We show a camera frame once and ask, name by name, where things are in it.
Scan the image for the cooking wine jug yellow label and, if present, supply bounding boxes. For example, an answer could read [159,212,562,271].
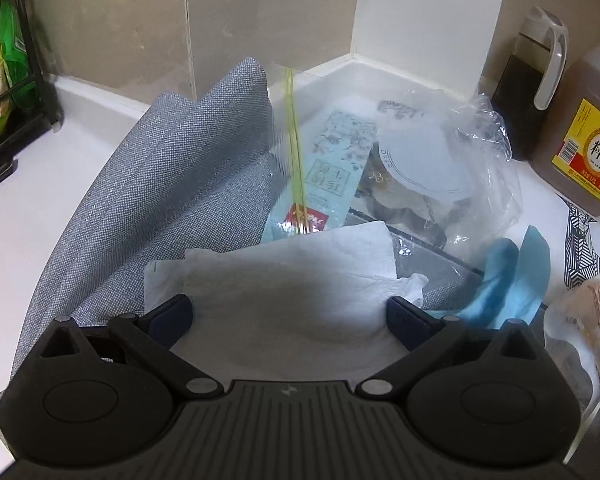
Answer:
[529,46,600,217]

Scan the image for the grey cloth mat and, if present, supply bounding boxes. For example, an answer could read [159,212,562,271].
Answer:
[9,55,481,380]

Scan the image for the dark soy sauce dispenser bottle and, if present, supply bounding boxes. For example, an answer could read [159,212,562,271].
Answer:
[492,6,569,162]

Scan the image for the black wire condiment rack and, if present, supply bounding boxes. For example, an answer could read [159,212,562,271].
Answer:
[0,0,62,183]

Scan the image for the white paper towel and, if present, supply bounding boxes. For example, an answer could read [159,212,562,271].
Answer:
[144,221,428,385]

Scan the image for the clear plastic bag with trash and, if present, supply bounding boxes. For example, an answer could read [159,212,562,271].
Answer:
[268,62,521,266]

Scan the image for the light blue tea packet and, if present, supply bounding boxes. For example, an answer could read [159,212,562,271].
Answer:
[261,107,377,243]

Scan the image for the black white patterned wrapper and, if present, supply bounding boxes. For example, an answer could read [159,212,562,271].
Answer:
[562,198,600,289]

